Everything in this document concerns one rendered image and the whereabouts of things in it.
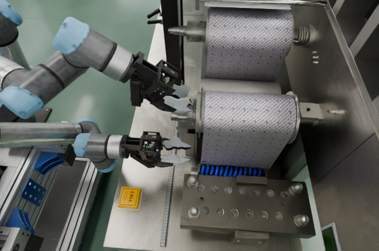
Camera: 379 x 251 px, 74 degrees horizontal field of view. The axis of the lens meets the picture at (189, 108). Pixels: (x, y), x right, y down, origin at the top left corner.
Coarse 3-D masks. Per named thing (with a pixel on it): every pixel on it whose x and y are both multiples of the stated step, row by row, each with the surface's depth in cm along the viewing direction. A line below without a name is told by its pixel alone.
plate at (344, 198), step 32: (320, 0) 72; (320, 32) 71; (288, 64) 96; (320, 64) 70; (320, 96) 69; (352, 96) 54; (320, 128) 68; (352, 128) 54; (320, 160) 67; (352, 160) 53; (320, 192) 66; (352, 192) 52; (320, 224) 65; (352, 224) 52
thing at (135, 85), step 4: (132, 80) 60; (132, 84) 61; (136, 84) 61; (132, 88) 62; (136, 88) 62; (132, 92) 63; (136, 92) 63; (140, 92) 64; (132, 96) 65; (136, 96) 65; (140, 96) 66; (132, 100) 67; (136, 100) 67; (140, 100) 67; (132, 104) 68; (136, 104) 68; (140, 104) 69
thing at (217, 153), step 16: (208, 144) 75; (224, 144) 74; (240, 144) 73; (256, 144) 73; (272, 144) 72; (208, 160) 84; (224, 160) 83; (240, 160) 82; (256, 160) 81; (272, 160) 80
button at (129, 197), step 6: (126, 192) 91; (132, 192) 91; (138, 192) 91; (120, 198) 90; (126, 198) 90; (132, 198) 90; (138, 198) 90; (120, 204) 89; (126, 204) 89; (132, 204) 89; (138, 204) 91
